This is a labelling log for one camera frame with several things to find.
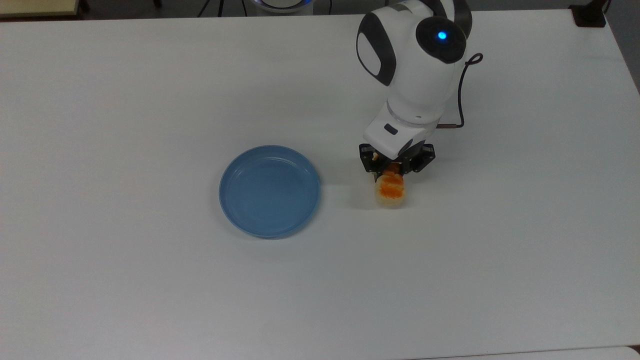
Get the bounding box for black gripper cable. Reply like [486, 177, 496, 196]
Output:
[436, 53, 484, 130]

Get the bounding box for black tripod legs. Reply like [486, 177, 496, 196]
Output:
[198, 0, 226, 18]

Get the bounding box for white robot base, blue light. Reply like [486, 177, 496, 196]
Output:
[248, 0, 315, 14]

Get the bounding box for blue round plastic plate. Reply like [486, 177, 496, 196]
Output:
[218, 145, 322, 239]

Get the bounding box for toy bread with orange glaze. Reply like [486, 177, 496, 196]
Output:
[374, 163, 407, 209]

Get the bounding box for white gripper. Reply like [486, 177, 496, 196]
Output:
[358, 102, 441, 184]

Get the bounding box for beige wooden furniture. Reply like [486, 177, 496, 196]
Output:
[0, 0, 81, 20]

